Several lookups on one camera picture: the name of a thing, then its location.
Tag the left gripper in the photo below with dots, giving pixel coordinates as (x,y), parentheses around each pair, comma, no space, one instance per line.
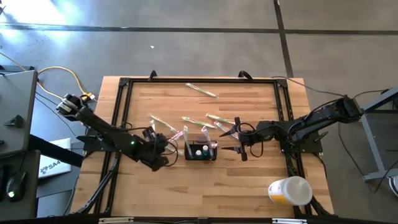
(154,149)

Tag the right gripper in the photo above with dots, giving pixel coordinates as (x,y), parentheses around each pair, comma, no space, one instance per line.
(264,135)

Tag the blue toothbrush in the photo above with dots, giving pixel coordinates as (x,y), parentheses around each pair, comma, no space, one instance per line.
(222,127)

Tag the purple toothbrush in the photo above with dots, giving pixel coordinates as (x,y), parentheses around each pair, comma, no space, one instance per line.
(177,135)
(206,133)

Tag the orange toothbrush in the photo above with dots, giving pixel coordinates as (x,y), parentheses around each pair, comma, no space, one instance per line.
(214,145)

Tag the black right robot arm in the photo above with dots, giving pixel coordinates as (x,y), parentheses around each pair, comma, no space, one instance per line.
(317,119)

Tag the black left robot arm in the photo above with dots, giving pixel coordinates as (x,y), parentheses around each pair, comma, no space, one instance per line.
(102,127)

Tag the white canister yellow label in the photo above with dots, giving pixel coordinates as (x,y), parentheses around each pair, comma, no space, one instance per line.
(295,189)

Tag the black diagonal beam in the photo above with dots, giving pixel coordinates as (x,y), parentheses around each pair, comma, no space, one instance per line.
(56,151)

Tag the white printed box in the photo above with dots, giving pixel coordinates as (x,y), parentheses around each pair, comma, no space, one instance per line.
(56,155)

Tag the dark desk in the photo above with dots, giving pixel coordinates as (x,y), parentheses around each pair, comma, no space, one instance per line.
(31,186)

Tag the black wedge object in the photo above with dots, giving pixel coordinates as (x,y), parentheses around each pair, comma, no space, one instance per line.
(15,122)

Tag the black computer mouse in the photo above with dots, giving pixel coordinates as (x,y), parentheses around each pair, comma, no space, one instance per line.
(17,183)

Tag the grey desk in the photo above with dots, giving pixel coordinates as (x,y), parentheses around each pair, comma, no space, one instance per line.
(18,93)

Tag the person's white shoe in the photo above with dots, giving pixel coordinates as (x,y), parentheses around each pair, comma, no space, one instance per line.
(395,186)

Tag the black aluminium table frame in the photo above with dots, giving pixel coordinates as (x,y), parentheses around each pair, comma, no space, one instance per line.
(202,80)

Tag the silver bracket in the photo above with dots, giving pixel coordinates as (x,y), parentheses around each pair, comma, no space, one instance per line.
(115,221)
(289,221)

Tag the blue-grey metal table frame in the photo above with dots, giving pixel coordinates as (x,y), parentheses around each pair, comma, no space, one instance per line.
(371,146)

